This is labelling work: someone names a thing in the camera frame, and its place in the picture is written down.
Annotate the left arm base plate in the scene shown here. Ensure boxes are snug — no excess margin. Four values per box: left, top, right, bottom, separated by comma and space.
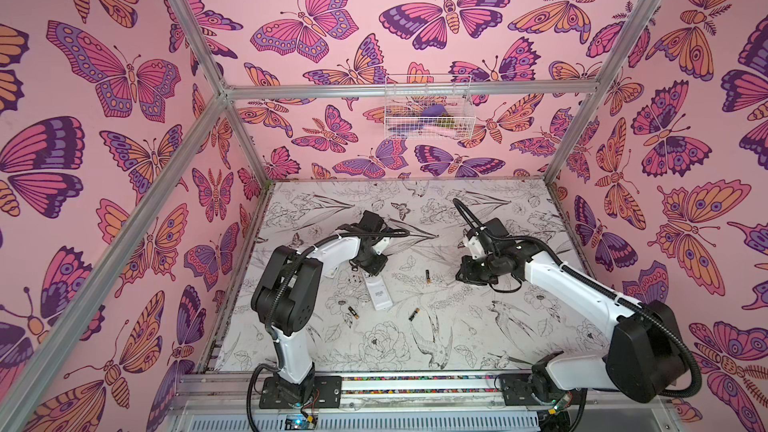
259, 375, 342, 409

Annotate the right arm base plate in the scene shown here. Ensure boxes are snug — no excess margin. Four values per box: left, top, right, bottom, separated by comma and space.
495, 371, 584, 408

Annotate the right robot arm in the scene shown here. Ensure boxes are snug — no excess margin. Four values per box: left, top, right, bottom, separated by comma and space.
456, 216, 703, 403

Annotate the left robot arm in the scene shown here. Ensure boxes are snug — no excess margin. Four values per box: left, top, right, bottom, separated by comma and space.
251, 211, 410, 386

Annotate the white wire basket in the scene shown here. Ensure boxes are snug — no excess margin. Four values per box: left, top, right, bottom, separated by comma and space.
381, 79, 476, 141

